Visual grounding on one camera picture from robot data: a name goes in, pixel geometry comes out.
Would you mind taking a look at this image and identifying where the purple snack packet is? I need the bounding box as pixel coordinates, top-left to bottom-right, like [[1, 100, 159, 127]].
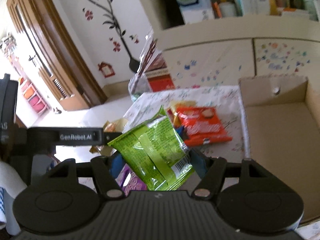
[[116, 164, 148, 196]]

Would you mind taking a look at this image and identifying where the cardboard box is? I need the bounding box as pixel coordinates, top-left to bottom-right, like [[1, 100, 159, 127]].
[[239, 75, 319, 223]]

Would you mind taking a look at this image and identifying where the red brown carton box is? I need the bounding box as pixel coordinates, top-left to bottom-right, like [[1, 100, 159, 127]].
[[144, 53, 175, 92]]

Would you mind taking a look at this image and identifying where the green snack packet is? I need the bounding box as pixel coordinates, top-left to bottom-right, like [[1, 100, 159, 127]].
[[108, 107, 194, 191]]

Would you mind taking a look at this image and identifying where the red house wall sticker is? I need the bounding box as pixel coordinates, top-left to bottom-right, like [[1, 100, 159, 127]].
[[98, 61, 115, 79]]

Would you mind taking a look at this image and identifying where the white round jar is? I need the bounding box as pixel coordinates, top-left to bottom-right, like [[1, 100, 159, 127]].
[[219, 2, 237, 18]]

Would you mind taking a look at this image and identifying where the wooden door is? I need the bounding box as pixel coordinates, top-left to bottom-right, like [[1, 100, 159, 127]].
[[7, 0, 107, 111]]

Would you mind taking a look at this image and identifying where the small yellow packet behind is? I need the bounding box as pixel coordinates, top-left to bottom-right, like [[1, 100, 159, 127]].
[[166, 100, 196, 128]]

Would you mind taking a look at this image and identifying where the yellow snack packet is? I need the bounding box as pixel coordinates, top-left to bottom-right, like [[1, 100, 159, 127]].
[[89, 118, 128, 157]]

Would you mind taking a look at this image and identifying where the white blue green box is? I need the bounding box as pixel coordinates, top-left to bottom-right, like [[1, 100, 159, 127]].
[[176, 0, 215, 24]]

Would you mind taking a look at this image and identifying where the orange red snack packet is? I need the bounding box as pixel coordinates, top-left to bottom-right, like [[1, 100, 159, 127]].
[[177, 107, 233, 148]]

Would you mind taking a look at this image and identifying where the cream cabinet with stickers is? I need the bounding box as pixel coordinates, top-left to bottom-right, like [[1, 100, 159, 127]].
[[140, 0, 319, 88]]

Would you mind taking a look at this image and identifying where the dark blue snack packet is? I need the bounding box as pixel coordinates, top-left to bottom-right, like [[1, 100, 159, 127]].
[[175, 126, 189, 141]]

